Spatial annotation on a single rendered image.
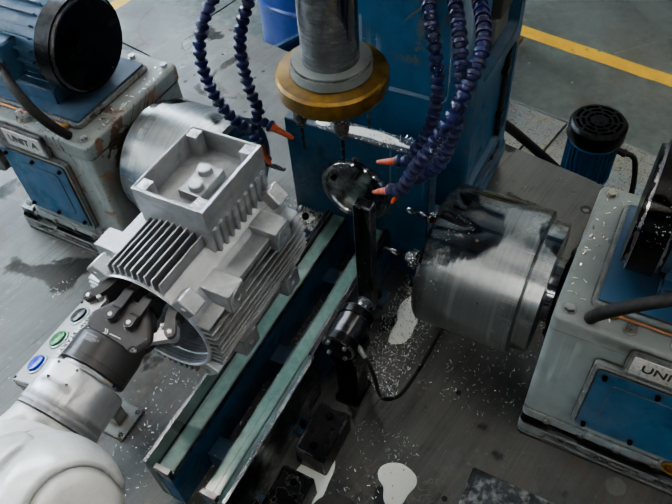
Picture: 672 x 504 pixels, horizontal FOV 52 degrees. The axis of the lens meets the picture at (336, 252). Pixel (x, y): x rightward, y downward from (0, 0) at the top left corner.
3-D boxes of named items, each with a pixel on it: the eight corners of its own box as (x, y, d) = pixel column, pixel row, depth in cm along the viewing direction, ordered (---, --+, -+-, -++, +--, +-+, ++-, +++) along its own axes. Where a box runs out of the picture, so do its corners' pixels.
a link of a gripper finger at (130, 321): (118, 323, 73) (129, 328, 73) (179, 244, 78) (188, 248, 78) (132, 340, 77) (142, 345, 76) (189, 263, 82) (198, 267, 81)
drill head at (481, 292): (419, 233, 139) (424, 139, 120) (626, 303, 125) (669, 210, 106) (366, 326, 126) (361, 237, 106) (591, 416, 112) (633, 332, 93)
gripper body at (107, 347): (107, 377, 68) (160, 302, 72) (43, 345, 71) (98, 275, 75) (134, 404, 74) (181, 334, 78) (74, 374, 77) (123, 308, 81)
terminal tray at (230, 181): (203, 167, 89) (190, 123, 83) (273, 190, 85) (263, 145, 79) (146, 230, 82) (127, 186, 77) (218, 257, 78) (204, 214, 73)
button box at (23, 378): (100, 318, 119) (81, 298, 117) (124, 322, 115) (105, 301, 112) (31, 398, 110) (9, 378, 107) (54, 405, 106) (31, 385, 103)
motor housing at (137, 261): (204, 236, 102) (170, 137, 87) (314, 277, 95) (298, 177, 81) (117, 339, 91) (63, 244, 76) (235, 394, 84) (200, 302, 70)
